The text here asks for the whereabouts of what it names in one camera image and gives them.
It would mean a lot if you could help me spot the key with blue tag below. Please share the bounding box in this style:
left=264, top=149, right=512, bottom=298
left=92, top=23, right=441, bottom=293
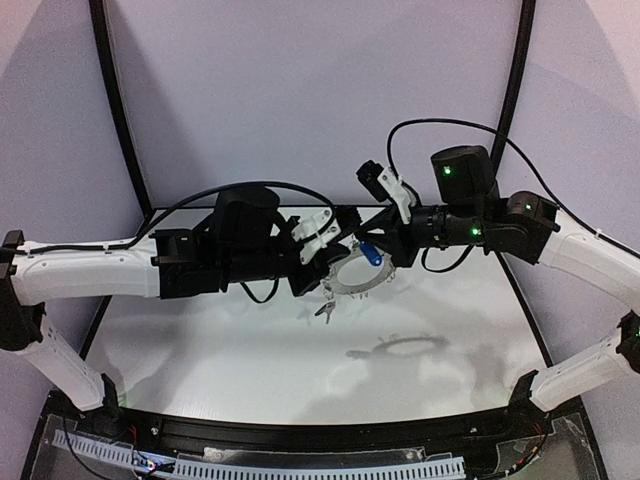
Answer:
left=352, top=241, right=384, bottom=267

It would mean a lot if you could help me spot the key with black tag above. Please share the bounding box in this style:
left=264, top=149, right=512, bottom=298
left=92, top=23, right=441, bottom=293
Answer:
left=315, top=300, right=336, bottom=324

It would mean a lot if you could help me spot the metal keyring disc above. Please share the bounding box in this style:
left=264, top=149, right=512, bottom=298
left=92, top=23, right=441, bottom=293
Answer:
left=321, top=245, right=396, bottom=300

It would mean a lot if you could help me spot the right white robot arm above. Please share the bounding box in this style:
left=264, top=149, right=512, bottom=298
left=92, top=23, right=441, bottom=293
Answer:
left=356, top=145, right=639, bottom=412

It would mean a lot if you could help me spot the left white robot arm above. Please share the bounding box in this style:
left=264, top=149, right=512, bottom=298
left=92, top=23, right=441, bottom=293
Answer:
left=1, top=181, right=359, bottom=416

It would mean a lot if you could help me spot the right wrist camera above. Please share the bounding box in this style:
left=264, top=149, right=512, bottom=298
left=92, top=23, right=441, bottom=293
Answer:
left=356, top=160, right=418, bottom=225

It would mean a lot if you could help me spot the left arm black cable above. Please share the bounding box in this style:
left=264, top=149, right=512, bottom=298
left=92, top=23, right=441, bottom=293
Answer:
left=0, top=180, right=341, bottom=305

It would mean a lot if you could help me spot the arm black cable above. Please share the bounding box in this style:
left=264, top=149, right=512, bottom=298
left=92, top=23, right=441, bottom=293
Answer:
left=0, top=180, right=341, bottom=305
left=387, top=118, right=606, bottom=274

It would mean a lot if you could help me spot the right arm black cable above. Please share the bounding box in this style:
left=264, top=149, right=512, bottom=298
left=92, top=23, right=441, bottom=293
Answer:
left=387, top=118, right=606, bottom=274

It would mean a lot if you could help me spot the black front aluminium rail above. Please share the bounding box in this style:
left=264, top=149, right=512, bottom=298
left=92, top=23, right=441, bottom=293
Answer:
left=122, top=408, right=514, bottom=453

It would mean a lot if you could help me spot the white slotted cable duct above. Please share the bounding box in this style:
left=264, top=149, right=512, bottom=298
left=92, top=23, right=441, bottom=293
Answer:
left=47, top=429, right=466, bottom=480

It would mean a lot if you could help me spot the right black frame post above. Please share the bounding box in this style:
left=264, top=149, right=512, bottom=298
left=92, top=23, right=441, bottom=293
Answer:
left=490, top=0, right=537, bottom=170

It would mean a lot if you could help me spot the black frame post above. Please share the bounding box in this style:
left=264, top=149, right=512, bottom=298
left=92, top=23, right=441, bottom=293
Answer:
left=490, top=0, right=537, bottom=170
left=88, top=0, right=153, bottom=219

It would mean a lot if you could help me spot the left black frame post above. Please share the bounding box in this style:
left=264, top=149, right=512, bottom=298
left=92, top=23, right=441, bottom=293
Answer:
left=88, top=0, right=153, bottom=219

